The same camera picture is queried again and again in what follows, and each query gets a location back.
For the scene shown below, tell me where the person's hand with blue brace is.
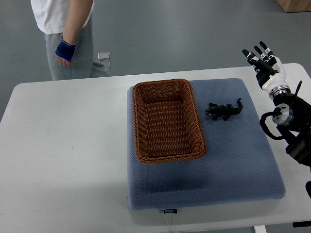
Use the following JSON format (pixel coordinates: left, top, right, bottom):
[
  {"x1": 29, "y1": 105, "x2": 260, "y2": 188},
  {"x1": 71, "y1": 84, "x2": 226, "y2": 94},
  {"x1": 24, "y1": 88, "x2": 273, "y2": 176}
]
[{"x1": 55, "y1": 38, "x2": 76, "y2": 67}]

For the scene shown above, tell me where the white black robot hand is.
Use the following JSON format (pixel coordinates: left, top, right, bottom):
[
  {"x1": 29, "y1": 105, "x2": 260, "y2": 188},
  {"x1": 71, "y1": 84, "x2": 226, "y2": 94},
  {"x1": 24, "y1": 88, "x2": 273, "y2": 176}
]
[{"x1": 242, "y1": 41, "x2": 290, "y2": 99}]

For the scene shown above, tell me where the dark toy crocodile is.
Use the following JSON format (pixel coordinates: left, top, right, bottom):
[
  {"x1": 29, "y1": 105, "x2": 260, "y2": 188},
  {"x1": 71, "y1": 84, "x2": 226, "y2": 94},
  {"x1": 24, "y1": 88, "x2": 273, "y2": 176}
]
[{"x1": 205, "y1": 98, "x2": 243, "y2": 121}]

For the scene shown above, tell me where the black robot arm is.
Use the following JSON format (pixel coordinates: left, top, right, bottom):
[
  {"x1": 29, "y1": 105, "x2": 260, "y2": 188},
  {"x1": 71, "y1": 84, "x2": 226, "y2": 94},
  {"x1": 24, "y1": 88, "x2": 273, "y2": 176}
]
[{"x1": 259, "y1": 81, "x2": 311, "y2": 167}]

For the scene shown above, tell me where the person's bare forearm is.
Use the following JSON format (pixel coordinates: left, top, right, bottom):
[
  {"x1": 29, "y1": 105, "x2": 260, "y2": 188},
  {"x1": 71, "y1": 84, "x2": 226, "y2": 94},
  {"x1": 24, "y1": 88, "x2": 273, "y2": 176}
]
[{"x1": 63, "y1": 0, "x2": 93, "y2": 44}]

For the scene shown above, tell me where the brown wicker basket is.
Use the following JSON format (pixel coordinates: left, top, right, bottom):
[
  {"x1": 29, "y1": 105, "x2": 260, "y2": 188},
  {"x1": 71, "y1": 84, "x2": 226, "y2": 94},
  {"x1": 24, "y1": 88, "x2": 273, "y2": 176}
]
[{"x1": 132, "y1": 79, "x2": 207, "y2": 164}]

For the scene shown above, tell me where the person in white shirt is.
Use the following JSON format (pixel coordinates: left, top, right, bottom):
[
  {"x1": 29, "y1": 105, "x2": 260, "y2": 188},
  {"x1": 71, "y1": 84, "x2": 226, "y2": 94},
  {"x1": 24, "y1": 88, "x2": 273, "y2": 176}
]
[{"x1": 31, "y1": 0, "x2": 110, "y2": 81}]

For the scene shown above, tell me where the brown cardboard box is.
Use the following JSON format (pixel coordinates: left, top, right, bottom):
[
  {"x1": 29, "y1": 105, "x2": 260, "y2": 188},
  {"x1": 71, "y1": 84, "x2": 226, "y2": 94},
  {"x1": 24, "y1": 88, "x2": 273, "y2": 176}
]
[{"x1": 276, "y1": 0, "x2": 311, "y2": 13}]

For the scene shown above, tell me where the blue-grey foam cushion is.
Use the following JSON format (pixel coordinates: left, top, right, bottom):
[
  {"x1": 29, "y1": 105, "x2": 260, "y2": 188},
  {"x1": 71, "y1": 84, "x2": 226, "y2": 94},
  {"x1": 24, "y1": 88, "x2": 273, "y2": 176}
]
[{"x1": 127, "y1": 78, "x2": 286, "y2": 210}]

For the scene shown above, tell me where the black table control panel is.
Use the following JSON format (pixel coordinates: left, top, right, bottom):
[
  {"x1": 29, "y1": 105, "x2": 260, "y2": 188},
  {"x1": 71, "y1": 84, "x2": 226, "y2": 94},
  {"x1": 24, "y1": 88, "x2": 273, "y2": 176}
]
[{"x1": 293, "y1": 220, "x2": 311, "y2": 228}]

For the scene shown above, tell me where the white table leg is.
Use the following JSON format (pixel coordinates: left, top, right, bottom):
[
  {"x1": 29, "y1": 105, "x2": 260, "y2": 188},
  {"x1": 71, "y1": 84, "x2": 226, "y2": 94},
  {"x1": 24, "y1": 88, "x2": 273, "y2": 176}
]
[{"x1": 254, "y1": 225, "x2": 267, "y2": 233}]

